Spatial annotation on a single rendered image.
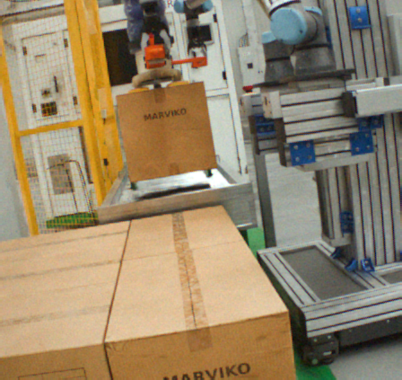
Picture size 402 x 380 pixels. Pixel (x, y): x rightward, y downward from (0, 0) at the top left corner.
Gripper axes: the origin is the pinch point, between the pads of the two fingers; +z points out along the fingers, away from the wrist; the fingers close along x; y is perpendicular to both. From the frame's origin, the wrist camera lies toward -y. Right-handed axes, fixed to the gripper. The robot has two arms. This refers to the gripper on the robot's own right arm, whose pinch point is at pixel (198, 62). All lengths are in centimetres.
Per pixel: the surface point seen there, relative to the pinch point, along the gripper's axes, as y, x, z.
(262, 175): 13, 24, 68
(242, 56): -789, 181, -58
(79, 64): -9, -68, -11
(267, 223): 13, 23, 95
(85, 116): -9, -69, 19
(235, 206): 68, -2, 70
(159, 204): 68, -35, 63
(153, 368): 193, -41, 75
